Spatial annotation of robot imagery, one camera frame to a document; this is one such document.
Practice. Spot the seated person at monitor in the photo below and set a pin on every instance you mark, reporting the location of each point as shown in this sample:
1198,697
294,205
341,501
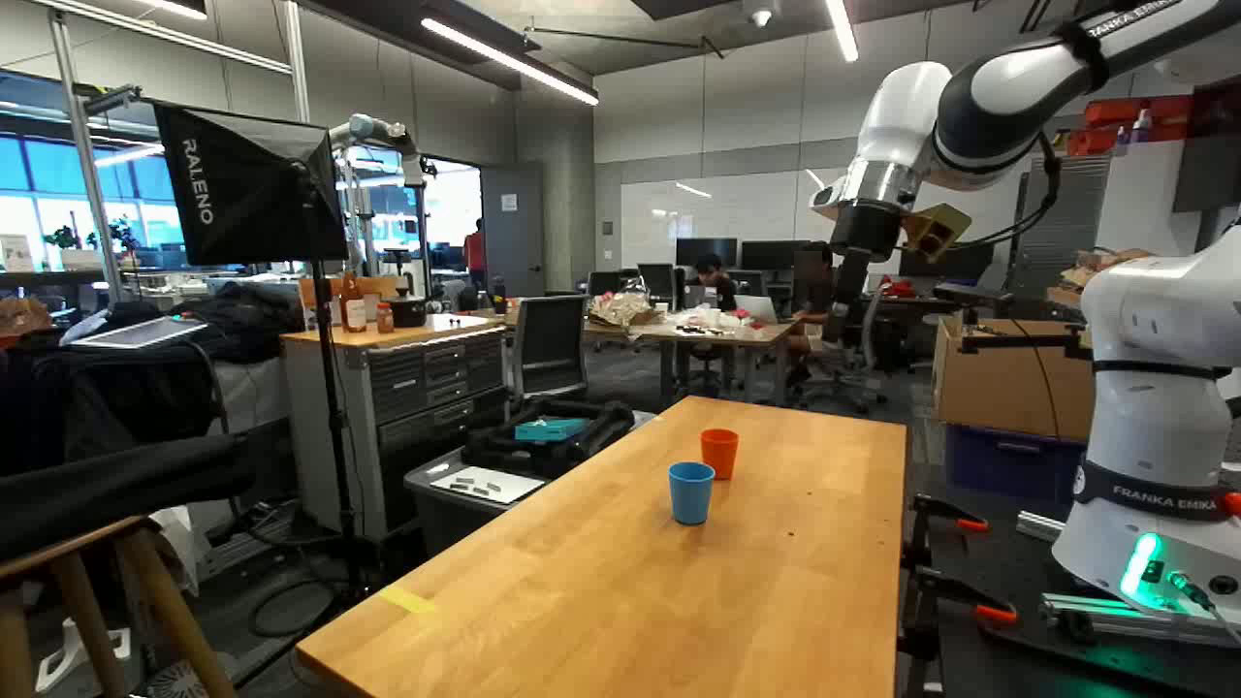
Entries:
707,277

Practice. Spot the orange plastic cup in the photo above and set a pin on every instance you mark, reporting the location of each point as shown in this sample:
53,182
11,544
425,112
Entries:
720,455

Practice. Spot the red bottle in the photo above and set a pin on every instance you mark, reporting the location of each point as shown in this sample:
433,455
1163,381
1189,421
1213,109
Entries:
354,311

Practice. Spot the cluttered wooden work table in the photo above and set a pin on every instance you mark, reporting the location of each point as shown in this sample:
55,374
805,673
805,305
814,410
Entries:
712,335

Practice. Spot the seated dark-haired person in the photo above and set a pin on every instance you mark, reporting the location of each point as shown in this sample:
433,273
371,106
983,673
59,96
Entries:
814,277

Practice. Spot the black cloth covered bench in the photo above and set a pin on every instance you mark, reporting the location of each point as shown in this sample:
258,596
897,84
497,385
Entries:
102,429

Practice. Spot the blue storage bin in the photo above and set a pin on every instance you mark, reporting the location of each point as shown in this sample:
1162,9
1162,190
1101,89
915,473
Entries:
1012,468

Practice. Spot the aluminium extrusion rail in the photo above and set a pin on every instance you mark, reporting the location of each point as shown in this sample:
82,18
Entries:
1127,615
1038,523

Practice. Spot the brown cardboard box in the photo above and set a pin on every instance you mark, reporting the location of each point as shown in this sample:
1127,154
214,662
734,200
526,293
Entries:
1010,385

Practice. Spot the black light stand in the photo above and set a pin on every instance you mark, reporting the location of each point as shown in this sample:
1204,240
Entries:
340,429

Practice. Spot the blue plastic cup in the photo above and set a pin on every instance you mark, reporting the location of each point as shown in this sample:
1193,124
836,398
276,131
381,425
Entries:
691,498

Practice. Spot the wooden stool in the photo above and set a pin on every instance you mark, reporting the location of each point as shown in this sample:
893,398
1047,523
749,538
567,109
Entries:
78,549

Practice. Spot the black photo softbox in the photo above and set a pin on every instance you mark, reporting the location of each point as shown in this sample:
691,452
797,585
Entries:
246,186

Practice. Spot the yellow tape strip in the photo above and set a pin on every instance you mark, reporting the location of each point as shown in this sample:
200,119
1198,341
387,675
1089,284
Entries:
412,601

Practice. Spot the long ceiling light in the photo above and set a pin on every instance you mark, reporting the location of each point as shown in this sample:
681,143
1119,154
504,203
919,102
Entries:
509,58

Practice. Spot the person in red shirt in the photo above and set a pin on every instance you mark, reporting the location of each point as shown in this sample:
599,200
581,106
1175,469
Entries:
474,253

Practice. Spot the grey drawer tool cabinet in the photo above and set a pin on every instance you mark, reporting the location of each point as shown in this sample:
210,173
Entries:
412,399

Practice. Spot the yellow wrist camera mount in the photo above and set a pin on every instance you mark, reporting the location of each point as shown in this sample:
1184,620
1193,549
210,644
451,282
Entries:
937,231

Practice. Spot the black pot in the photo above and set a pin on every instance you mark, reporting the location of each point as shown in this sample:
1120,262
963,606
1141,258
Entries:
409,311

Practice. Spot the short ceiling light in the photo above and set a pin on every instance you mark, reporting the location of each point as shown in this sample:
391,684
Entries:
844,28

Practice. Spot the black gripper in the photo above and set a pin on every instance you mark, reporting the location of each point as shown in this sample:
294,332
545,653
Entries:
870,225

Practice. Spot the black computer monitor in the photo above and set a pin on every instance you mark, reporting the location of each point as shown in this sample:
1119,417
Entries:
776,258
701,253

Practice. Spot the teal hard case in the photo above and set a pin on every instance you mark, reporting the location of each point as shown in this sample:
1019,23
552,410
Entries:
552,432

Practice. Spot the silver laptop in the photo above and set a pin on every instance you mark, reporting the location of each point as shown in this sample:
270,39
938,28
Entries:
137,332

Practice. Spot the black bag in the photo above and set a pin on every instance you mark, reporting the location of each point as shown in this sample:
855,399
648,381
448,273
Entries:
606,425

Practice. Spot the light grey equipment case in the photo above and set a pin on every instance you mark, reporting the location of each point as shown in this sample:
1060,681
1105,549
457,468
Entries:
470,490

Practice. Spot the grey door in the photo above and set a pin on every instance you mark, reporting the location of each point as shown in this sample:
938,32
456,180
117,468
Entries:
511,231

